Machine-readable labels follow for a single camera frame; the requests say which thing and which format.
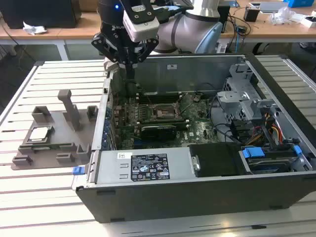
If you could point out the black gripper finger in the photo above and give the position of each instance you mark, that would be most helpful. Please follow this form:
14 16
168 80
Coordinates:
103 45
148 49

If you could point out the silver CPU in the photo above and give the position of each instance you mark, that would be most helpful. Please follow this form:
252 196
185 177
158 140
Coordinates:
39 133

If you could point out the CPU socket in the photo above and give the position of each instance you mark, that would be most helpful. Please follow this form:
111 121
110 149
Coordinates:
164 113

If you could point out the wooden desk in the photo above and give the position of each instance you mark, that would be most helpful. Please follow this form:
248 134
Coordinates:
74 27

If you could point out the round coin battery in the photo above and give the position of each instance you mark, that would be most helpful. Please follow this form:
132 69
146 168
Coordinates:
196 99

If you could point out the crumpled white paper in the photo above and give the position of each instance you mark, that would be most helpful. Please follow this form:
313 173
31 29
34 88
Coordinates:
34 28

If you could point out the small white labelled box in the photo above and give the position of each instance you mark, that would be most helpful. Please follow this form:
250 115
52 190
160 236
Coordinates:
222 48

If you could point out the large black box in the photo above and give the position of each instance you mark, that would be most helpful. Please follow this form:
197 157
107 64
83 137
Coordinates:
37 12

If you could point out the green motherboard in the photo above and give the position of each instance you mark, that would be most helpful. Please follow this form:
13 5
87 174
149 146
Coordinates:
195 116

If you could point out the black graphics card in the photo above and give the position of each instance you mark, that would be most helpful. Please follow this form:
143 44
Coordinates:
158 133

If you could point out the grey parts rack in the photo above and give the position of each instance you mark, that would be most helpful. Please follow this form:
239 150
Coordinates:
66 138

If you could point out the silver metal drive cage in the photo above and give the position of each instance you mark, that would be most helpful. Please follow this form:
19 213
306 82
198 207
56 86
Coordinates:
237 98

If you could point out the small black open box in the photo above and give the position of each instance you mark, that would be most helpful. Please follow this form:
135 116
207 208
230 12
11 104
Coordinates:
251 15

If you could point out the green RAM stick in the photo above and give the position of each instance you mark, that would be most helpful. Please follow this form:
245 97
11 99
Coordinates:
55 146

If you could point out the silver power supply unit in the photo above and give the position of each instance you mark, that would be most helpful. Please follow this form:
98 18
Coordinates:
111 168

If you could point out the blue plastic case latch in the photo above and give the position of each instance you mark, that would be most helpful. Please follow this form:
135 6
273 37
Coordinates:
78 171

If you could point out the black plastic shroud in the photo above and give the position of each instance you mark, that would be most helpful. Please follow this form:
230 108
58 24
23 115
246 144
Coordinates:
217 158

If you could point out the grey flat tray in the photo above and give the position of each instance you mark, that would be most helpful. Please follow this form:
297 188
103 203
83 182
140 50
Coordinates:
271 7

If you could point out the clear plastic bag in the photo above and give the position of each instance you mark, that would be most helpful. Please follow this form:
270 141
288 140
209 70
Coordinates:
281 16

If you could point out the hard disk blue carrier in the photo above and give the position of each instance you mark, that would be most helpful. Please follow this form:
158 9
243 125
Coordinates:
253 152

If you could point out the blue box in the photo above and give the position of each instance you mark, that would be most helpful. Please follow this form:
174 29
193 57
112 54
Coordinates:
300 3

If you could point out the black grey PC case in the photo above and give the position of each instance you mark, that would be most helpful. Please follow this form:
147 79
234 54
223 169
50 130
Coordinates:
197 202

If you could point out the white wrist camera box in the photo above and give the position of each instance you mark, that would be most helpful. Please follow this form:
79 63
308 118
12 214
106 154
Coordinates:
143 29

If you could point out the white case wall sticker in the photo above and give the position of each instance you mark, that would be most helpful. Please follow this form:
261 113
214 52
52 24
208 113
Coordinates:
172 67

